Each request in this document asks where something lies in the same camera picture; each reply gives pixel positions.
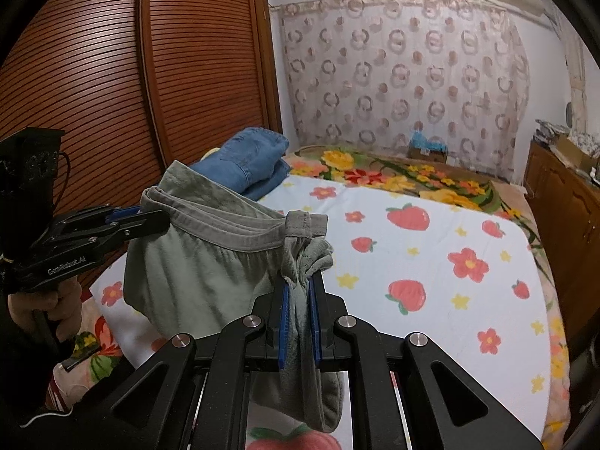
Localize light floral cloth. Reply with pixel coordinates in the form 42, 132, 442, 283
569, 129, 600, 156

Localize white strawberry flower bed sheet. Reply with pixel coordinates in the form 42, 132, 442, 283
89, 173, 551, 450

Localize small cardboard box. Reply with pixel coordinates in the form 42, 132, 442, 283
407, 143, 450, 164

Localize wooden sideboard cabinet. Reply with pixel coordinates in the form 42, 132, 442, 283
522, 138, 600, 363

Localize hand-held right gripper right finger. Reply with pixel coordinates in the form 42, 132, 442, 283
307, 272, 543, 450

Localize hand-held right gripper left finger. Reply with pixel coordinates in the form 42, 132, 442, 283
96, 276, 289, 450

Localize green pants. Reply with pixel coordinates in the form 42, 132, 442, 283
123, 159, 350, 433

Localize person's left forearm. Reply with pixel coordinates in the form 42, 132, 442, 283
0, 291, 141, 450

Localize open cardboard box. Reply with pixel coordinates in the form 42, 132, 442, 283
548, 133, 600, 173

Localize person's left hand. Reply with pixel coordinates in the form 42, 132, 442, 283
8, 279, 84, 344

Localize folded blue jeans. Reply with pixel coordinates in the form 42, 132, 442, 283
191, 126, 290, 201

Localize cream lace curtain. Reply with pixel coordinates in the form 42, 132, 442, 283
560, 4, 592, 133

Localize brown louvred wooden wardrobe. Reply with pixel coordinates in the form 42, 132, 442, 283
0, 0, 284, 227

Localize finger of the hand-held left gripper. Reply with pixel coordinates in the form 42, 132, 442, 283
53, 204, 142, 231
46, 210, 171, 255

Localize dark patterned cloth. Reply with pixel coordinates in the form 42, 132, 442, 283
534, 119, 571, 144

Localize blue crumpled cloth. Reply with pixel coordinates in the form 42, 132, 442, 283
409, 128, 449, 151

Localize circle patterned sheer curtain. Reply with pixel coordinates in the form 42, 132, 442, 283
274, 0, 533, 183

